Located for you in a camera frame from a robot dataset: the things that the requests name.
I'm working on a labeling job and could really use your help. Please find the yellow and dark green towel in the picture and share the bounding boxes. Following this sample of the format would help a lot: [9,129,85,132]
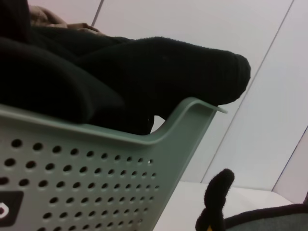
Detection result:
[194,168,308,231]

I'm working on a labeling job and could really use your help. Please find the grey-green perforated storage basket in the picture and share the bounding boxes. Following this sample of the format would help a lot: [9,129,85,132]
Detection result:
[0,96,228,231]

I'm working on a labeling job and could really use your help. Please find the black folded cloth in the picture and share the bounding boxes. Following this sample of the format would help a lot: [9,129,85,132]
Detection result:
[0,0,252,134]

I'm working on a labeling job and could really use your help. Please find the tan crumpled cloth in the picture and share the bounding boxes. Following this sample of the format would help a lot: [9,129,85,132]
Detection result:
[28,4,103,36]

